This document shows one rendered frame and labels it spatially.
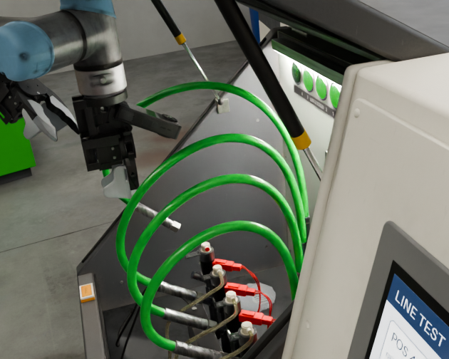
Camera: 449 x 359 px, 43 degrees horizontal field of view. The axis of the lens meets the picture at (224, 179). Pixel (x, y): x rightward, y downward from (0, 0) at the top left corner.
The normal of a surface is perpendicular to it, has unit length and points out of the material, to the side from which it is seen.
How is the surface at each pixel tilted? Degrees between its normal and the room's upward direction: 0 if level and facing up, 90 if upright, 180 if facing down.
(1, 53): 90
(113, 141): 90
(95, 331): 0
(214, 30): 90
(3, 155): 90
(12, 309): 0
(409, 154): 76
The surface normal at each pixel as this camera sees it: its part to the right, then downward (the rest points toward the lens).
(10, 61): -0.55, 0.41
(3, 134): 0.51, 0.33
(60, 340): -0.09, -0.90
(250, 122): 0.29, 0.40
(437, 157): -0.95, -0.01
